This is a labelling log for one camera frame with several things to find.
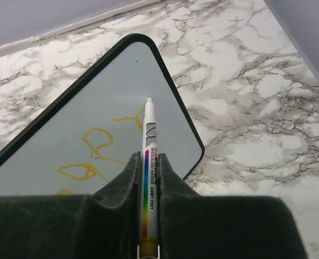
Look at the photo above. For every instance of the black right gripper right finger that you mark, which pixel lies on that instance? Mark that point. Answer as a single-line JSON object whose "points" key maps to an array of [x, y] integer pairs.
{"points": [[196, 226]]}

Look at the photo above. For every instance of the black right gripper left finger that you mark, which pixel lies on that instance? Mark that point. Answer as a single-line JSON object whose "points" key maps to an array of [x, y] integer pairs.
{"points": [[101, 225]]}

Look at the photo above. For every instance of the black framed whiteboard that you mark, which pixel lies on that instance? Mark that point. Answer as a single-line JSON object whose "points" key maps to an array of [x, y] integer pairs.
{"points": [[85, 138]]}

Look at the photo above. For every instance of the white marker pen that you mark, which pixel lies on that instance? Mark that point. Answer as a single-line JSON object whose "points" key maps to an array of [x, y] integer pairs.
{"points": [[148, 214]]}

